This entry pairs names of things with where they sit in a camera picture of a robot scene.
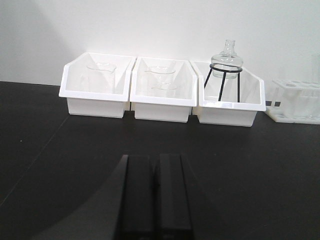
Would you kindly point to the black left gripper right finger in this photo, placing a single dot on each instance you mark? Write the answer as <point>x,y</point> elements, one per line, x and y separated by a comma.
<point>172,217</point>

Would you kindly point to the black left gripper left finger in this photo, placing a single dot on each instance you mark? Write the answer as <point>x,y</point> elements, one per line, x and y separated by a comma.
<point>136,217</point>

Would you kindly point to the white middle storage bin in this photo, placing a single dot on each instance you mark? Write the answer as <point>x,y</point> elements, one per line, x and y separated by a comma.
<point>176,109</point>

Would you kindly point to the white storage bin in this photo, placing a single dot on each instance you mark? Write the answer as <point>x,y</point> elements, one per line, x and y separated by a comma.
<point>82,102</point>
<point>176,109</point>
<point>240,100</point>

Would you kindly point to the white right storage bin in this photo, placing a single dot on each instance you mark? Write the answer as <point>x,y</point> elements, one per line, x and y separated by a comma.
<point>240,100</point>

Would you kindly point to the white left storage bin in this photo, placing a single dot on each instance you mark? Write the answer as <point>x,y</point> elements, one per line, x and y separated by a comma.
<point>82,102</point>

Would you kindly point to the glass beaker in middle bin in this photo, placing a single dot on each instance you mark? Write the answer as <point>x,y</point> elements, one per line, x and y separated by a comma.
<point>161,81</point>

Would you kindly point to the glass beaker in bin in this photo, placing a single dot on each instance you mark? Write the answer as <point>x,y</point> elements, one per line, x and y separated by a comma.
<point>161,81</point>
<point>101,77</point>

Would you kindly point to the glass beaker in left bin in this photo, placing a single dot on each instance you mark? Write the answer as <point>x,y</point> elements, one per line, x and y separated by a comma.
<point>101,77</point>

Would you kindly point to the white test tube rack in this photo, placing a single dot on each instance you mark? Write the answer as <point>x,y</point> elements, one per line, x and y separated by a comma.
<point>296,102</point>

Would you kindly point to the round glass flask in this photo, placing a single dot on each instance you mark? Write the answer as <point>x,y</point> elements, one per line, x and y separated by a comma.
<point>228,58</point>

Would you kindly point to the black wire tripod stand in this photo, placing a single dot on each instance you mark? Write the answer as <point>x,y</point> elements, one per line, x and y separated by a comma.
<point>221,85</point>

